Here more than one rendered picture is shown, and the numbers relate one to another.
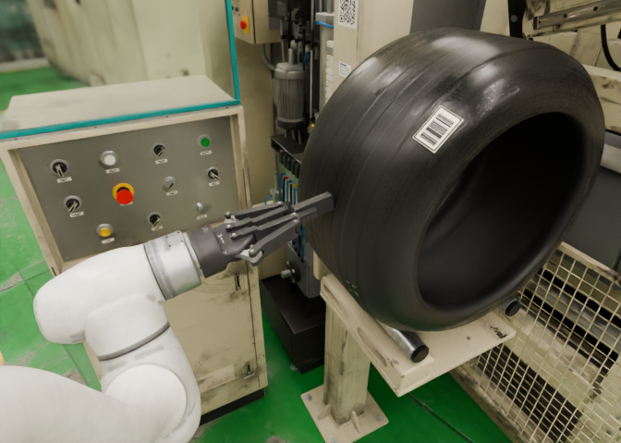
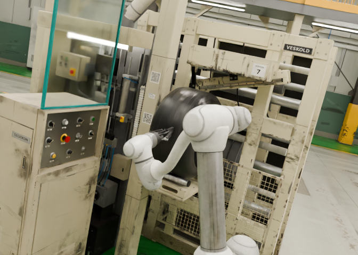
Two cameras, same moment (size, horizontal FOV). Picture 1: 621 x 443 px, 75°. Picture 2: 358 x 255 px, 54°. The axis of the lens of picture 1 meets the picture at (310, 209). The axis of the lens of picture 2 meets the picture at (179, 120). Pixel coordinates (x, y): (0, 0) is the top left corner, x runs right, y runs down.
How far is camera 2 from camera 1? 1.63 m
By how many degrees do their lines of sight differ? 40
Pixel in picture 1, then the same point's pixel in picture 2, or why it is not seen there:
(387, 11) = (167, 80)
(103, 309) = (146, 146)
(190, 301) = (72, 197)
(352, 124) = (176, 109)
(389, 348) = (177, 186)
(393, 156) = not seen: hidden behind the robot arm
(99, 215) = (53, 147)
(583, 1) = (212, 83)
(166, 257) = (152, 136)
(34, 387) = not seen: hidden behind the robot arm
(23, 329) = not seen: outside the picture
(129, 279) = (148, 140)
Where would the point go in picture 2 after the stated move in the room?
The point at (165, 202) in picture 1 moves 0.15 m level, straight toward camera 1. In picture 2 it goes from (74, 144) to (90, 151)
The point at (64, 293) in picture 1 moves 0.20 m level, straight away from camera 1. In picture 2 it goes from (138, 141) to (103, 131)
